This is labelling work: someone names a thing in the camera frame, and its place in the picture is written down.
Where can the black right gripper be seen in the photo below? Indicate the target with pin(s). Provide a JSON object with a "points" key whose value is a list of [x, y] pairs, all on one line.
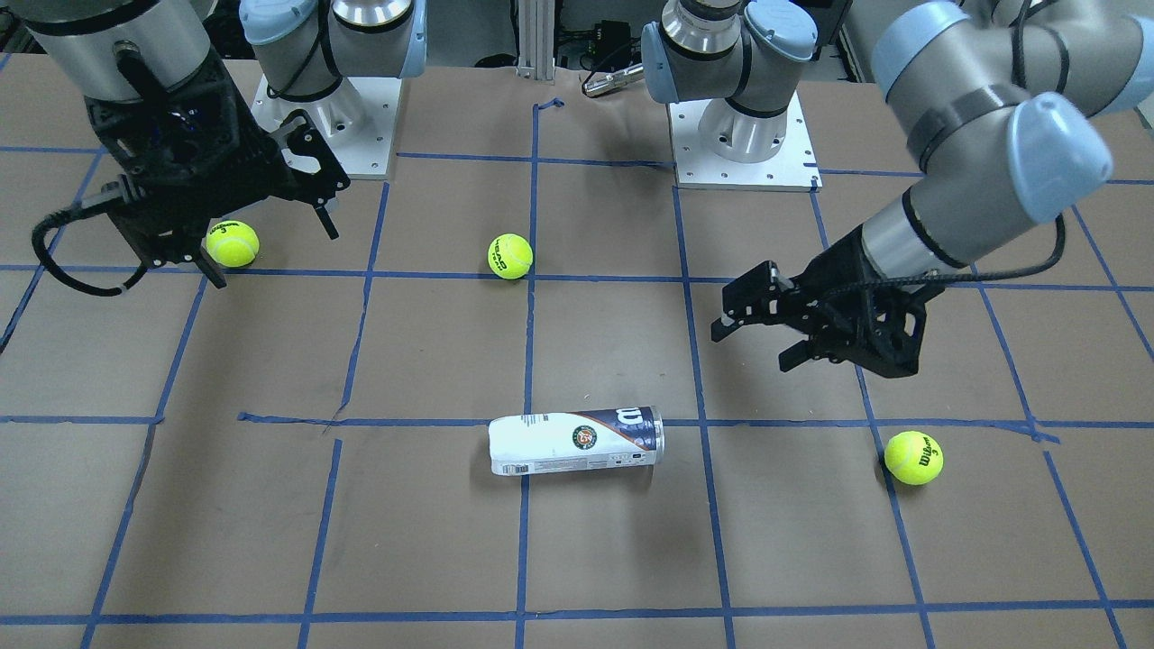
{"points": [[255, 155]]}

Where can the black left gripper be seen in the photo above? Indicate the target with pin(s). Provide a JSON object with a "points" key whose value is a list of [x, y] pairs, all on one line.
{"points": [[834, 275]]}

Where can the white tennis ball can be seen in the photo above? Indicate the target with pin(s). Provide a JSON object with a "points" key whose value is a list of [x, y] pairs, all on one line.
{"points": [[539, 444]]}

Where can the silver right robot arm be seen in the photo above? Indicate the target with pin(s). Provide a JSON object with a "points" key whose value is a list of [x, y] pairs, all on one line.
{"points": [[305, 49]]}

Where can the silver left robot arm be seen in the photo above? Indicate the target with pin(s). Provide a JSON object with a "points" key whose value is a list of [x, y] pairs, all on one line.
{"points": [[998, 120]]}

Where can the yellow tennis ball by base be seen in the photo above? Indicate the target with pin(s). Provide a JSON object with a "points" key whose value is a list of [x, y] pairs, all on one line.
{"points": [[232, 244]]}

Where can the yellow tennis ball centre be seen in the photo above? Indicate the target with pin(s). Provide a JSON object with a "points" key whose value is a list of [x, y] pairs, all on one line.
{"points": [[510, 256]]}

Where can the metal torch on floor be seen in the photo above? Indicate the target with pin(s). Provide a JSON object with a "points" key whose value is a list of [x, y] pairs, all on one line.
{"points": [[594, 86]]}

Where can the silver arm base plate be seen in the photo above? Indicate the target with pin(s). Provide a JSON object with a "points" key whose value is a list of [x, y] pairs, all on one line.
{"points": [[716, 147], [358, 120]]}

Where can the aluminium frame post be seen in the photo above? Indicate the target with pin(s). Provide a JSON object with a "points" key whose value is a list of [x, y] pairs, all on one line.
{"points": [[536, 35]]}

